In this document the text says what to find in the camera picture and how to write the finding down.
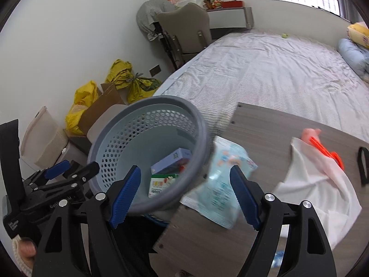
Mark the white grey wall desk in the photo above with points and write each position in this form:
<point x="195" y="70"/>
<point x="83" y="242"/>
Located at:
<point x="227" y="17"/>

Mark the brown cardboard box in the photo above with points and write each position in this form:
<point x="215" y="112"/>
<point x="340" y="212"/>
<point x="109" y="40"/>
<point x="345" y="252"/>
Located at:
<point x="98" y="109"/>

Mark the bed with checked sheet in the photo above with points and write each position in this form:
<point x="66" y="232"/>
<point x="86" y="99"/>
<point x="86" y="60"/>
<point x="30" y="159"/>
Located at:
<point x="274" y="72"/>

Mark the grey curtain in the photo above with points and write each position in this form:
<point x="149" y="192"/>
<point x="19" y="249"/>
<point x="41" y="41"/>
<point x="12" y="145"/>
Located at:
<point x="348" y="3"/>

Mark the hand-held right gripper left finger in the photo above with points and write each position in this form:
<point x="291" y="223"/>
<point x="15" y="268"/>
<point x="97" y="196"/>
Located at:
<point x="126" y="199"/>

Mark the colourful toy figures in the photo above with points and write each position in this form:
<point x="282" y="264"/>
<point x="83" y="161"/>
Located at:
<point x="212" y="1"/>

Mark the small purple carton box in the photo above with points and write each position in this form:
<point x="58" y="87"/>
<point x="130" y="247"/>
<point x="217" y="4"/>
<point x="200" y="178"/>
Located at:
<point x="170" y="161"/>

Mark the pink wrapped bouquet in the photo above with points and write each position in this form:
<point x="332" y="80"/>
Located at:
<point x="175" y="0"/>

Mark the pink toy figure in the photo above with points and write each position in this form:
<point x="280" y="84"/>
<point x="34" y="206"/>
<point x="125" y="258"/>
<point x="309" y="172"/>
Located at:
<point x="310" y="134"/>

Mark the tied yellow plastic bag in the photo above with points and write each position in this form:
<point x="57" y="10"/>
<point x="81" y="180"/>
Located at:
<point x="144" y="89"/>

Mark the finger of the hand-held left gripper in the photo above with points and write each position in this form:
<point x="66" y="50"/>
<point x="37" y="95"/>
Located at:
<point x="83" y="173"/>
<point x="57" y="168"/>

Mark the flat red box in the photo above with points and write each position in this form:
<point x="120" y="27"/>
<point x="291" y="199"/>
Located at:
<point x="232" y="4"/>

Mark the beige upholstered chair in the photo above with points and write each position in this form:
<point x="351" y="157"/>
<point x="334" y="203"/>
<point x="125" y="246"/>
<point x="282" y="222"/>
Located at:
<point x="184" y="26"/>

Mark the bright yellow plastic bag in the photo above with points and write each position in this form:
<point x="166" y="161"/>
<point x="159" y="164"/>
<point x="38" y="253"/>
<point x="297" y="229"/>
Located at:
<point x="80" y="106"/>

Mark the grey plastic stool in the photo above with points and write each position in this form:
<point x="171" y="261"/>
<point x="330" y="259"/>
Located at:
<point x="108" y="121"/>

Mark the grey perforated plastic basket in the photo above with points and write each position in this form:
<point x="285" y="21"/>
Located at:
<point x="144" y="161"/>

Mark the green white medicine box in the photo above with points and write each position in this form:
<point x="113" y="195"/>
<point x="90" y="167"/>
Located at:
<point x="161" y="184"/>

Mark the orange plastic clip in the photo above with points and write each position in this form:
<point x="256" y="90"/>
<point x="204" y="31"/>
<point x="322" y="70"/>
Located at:
<point x="328" y="154"/>

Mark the dark wall socket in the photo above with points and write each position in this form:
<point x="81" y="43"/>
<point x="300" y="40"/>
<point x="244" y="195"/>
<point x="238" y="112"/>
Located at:
<point x="155" y="70"/>

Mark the person's left hand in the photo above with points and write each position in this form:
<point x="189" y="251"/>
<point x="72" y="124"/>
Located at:
<point x="27" y="248"/>

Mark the white cloth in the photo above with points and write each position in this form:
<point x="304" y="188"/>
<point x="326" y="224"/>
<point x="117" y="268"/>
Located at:
<point x="314" y="190"/>

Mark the black metal chair frame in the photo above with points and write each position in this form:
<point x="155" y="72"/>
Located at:
<point x="168" y="49"/>

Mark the grey garment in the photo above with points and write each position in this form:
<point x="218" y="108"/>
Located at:
<point x="147" y="14"/>

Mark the light blue pillow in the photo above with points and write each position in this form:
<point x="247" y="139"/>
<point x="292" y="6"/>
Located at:
<point x="353" y="56"/>

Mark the white translucent storage container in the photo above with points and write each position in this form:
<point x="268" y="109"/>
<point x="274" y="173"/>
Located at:
<point x="43" y="132"/>

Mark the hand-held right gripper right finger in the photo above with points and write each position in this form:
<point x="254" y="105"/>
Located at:
<point x="245" y="199"/>

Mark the light blue wet wipes packet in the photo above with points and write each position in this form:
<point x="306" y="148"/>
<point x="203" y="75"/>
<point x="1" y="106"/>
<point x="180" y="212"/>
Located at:
<point x="219" y="184"/>

